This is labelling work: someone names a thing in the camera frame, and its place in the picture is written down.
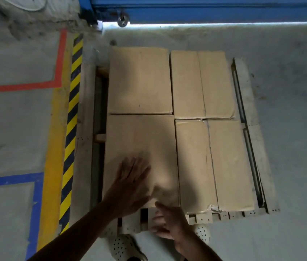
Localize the person's right hand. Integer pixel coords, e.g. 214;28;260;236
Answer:
150;201;193;243

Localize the person's left hand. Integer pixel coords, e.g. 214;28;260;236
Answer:
103;156;152;220

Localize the cardboard box black print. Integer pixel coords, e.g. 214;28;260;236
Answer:
101;113;181;209

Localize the wooden pallet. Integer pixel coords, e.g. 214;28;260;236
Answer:
68;45;281;236

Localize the small brown cardboard box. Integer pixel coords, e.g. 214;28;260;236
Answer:
174;119;256;216

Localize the cardboard box white label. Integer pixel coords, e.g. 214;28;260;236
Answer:
106;46;174;116

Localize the cardboard box taped seam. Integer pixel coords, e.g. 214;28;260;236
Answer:
169;50;237;120

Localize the person's left forearm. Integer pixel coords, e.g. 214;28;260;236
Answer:
26;203;117;261

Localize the white perforated right shoe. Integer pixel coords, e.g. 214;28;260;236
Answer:
192;223;211;245

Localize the white perforated shoe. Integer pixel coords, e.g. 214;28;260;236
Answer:
192;223;211;245
109;233;149;261

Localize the white perforated left shoe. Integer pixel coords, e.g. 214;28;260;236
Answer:
109;233;149;261

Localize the yellow black hazard tape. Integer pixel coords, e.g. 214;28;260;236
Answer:
58;33;84;236

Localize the blue floor tape line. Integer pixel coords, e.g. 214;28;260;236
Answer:
0;172;45;261

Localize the red floor tape line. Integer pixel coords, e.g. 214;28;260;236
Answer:
0;28;68;95

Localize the metal shutter latch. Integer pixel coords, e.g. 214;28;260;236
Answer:
116;11;131;29

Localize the blue roller shutter door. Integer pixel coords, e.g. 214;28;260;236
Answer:
89;0;307;25

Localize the blue shutter guide rail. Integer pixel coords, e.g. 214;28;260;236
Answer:
77;0;104;32

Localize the white wall cable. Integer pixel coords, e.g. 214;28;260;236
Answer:
0;0;47;12

